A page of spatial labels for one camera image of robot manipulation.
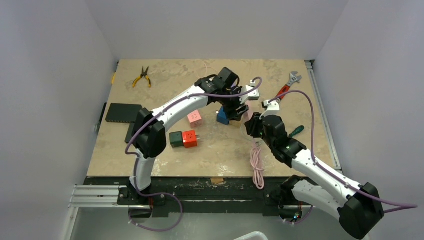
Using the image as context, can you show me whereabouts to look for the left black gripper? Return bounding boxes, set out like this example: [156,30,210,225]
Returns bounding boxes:
[218,86,248,120]

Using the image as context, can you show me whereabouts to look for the blue cube adapter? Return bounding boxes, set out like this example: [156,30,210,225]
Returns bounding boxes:
[216,107,230,126]

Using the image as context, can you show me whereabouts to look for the pink power strip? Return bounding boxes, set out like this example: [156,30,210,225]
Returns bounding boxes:
[243,101,254,122]

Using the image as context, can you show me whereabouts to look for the green handled screwdriver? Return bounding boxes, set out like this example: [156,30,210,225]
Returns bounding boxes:
[288,125,305,138]

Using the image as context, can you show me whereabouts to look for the pink plug adapter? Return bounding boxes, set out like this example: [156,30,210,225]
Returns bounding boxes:
[187,110,203,129]

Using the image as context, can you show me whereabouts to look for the red cube adapter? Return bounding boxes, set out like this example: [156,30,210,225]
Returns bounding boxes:
[182,129,198,149]

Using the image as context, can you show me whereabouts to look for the red handled adjustable wrench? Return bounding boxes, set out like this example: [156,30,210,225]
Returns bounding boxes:
[275,71,302,103]

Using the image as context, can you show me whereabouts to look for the yellow black needle-nose pliers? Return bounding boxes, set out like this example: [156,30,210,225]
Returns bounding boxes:
[131,66,152,88]

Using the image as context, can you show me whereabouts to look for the black box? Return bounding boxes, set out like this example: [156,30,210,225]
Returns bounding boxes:
[105,103,142,124]
[124,122,135,144]

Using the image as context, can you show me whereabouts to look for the orange cube adapter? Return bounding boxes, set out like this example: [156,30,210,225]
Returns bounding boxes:
[229,117,246,128]

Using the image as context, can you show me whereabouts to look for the green cube adapter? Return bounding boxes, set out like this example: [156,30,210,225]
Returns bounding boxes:
[169,131,184,148]

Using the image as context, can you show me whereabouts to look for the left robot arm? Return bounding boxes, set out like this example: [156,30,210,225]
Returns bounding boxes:
[125,67,259,205]

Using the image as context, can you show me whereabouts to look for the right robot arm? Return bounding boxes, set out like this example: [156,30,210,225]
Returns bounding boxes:
[244,112,385,240]

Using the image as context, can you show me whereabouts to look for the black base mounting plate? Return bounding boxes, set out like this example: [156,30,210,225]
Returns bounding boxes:
[84,176,310,222]

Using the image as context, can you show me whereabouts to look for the pink coiled power cord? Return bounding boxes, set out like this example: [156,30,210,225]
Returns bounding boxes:
[249,139,266,191]

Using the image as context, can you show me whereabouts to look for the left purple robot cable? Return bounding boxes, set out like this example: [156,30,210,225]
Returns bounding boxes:
[124,76,263,232]

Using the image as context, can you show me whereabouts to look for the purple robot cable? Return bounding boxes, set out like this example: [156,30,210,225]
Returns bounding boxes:
[266,90,419,226]
[124,76,263,232]

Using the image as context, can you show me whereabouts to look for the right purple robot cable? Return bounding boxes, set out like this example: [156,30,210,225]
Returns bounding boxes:
[266,90,419,226]

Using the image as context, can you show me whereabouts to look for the aluminium frame rail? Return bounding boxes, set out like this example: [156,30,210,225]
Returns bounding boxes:
[68,185,316,209]

